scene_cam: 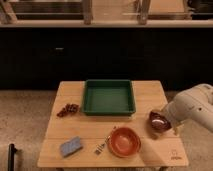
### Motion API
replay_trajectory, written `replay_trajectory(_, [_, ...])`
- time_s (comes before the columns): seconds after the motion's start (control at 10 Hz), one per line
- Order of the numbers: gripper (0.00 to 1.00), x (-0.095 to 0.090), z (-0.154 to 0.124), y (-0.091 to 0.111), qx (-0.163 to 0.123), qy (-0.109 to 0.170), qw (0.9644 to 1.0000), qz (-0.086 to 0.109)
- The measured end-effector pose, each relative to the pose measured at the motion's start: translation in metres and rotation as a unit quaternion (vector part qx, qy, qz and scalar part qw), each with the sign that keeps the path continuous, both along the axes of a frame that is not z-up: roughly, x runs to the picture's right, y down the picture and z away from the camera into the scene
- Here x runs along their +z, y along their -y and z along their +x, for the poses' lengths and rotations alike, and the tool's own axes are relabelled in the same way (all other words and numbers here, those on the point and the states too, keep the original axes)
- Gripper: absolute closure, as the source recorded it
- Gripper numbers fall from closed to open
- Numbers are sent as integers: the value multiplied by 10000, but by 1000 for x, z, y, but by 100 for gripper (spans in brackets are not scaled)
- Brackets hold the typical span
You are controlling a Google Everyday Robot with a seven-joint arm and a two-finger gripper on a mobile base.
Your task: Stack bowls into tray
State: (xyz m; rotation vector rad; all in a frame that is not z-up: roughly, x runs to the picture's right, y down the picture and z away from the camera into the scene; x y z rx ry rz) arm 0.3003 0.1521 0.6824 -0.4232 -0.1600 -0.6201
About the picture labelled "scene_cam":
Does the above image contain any black post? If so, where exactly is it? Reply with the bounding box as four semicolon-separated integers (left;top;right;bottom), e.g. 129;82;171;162
8;144;17;171

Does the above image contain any wooden shelf rack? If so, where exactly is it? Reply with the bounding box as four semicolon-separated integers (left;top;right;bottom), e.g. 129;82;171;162
0;0;213;28

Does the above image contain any green plastic tray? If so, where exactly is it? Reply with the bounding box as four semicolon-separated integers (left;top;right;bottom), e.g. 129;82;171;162
81;79;136;116

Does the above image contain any blue sponge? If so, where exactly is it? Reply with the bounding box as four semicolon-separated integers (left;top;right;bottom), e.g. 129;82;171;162
60;136;83;157

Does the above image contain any dark red bowl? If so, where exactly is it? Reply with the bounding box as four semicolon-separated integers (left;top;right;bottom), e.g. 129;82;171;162
149;111;171;133

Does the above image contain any orange bowl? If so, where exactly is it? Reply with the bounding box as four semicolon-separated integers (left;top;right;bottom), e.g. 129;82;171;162
107;127;141;158

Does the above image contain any wooden folding table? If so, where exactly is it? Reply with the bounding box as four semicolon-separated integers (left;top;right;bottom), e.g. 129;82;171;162
38;81;189;168

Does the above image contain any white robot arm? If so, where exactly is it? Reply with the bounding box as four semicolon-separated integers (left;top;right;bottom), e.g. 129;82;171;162
162;84;213;133

